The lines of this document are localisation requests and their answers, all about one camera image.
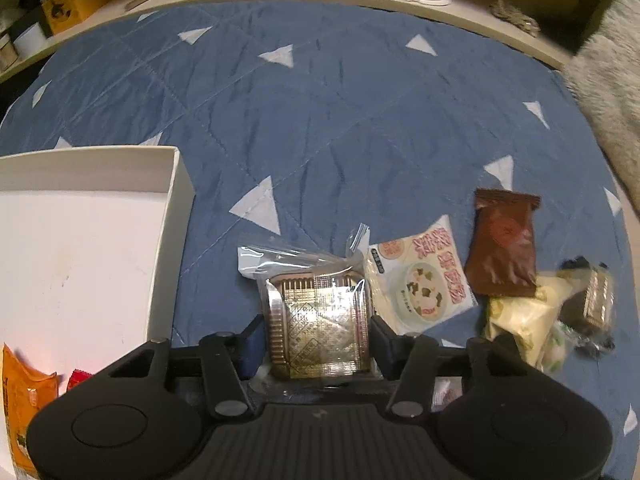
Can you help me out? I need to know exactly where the dried flower bundle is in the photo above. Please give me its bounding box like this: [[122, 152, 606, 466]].
[[489, 0, 542, 37]]

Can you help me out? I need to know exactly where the orange snack packet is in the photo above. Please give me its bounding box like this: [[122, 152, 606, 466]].
[[0, 343, 58, 480]]

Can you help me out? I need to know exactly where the green and white candy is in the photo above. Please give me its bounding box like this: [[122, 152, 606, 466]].
[[537, 322, 576, 376]]

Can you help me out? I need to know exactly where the fluffy beige pillow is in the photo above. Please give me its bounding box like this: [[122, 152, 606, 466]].
[[564, 0, 640, 201]]

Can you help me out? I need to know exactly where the blue quilt with white triangles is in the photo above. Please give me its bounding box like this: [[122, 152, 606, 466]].
[[0, 2, 640, 480]]

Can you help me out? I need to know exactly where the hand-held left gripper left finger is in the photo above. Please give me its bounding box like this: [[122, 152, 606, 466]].
[[106, 315, 265, 419]]

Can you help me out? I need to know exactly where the clear-wrapped dark cake packet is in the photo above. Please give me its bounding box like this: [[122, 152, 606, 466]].
[[557, 256, 618, 356]]

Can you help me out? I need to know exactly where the red snack packet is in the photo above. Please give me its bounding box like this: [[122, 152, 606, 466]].
[[66, 369, 96, 394]]

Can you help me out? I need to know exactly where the clear-wrapped gold snack packet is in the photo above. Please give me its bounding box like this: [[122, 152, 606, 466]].
[[236, 246, 375, 391]]

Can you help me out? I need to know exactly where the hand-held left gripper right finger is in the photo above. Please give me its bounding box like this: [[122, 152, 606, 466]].
[[369, 316, 527, 419]]

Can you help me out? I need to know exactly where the white cardboard box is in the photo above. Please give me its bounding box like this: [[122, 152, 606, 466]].
[[0, 146, 196, 480]]

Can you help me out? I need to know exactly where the white soup packet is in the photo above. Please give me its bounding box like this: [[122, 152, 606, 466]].
[[366, 214, 480, 337]]

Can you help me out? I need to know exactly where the brown snack packet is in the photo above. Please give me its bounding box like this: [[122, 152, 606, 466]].
[[465, 188, 542, 298]]

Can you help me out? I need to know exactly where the pale yellow snack packet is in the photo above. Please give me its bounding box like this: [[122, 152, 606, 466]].
[[482, 270, 573, 366]]

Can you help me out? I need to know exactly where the white cup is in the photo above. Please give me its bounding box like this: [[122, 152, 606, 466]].
[[12, 22, 49, 59]]

